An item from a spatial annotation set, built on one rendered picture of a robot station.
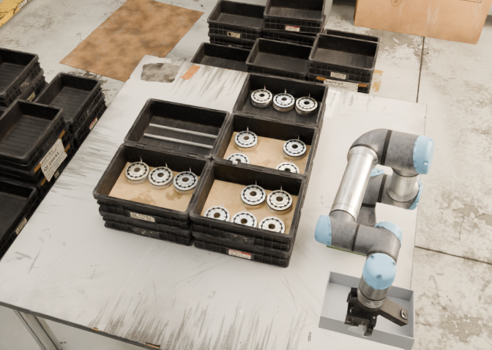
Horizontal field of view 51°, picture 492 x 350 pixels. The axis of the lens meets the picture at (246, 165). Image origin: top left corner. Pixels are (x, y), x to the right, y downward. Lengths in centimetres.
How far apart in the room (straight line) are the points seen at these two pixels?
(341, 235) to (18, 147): 210
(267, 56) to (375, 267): 249
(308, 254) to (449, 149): 181
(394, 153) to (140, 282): 109
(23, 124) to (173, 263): 144
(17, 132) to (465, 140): 283
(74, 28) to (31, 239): 277
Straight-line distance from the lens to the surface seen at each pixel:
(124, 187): 224
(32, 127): 316
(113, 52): 443
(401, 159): 164
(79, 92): 348
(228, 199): 214
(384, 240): 137
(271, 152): 231
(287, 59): 359
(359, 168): 155
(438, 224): 327
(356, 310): 147
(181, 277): 210
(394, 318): 148
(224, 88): 284
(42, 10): 516
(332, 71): 326
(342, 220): 140
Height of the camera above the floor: 251
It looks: 48 degrees down
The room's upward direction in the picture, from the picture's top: 1 degrees counter-clockwise
